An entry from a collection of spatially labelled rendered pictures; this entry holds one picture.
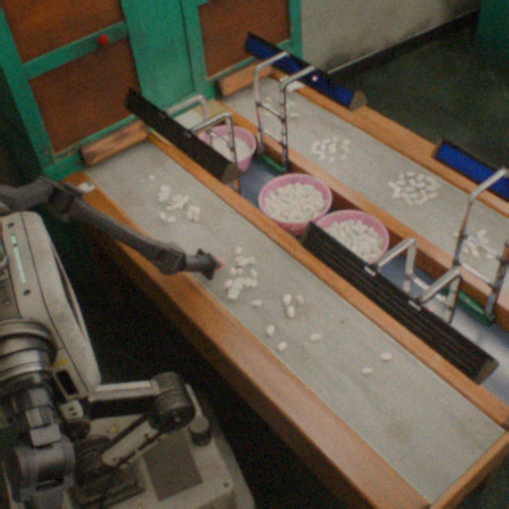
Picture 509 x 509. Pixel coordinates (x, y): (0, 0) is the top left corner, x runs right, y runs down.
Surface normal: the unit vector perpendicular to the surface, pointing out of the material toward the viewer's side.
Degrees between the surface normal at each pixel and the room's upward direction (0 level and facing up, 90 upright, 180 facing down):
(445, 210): 0
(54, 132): 90
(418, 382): 0
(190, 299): 0
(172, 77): 90
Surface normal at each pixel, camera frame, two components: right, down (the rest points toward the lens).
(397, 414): -0.07, -0.68
